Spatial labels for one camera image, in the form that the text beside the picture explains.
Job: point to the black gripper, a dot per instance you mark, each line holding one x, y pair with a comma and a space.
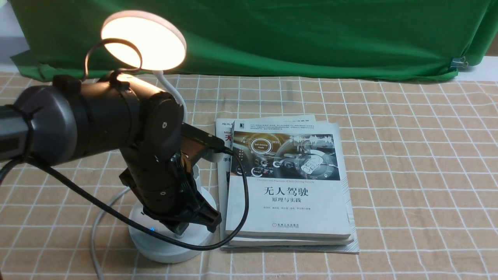
165, 186

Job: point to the white desk lamp with base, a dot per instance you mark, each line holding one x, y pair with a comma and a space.
162, 47

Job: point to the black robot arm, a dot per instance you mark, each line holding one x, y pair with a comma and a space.
70, 120

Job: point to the bottom white paperback book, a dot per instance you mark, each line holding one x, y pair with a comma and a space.
350, 246

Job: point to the top white self-driving book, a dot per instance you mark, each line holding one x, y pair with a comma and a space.
288, 202

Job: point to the middle white book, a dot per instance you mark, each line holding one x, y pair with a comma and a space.
227, 134

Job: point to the green backdrop cloth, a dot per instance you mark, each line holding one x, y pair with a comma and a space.
358, 39

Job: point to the blue binder clip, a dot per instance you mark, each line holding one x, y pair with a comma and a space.
458, 63

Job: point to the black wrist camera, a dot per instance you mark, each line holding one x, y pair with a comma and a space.
197, 144

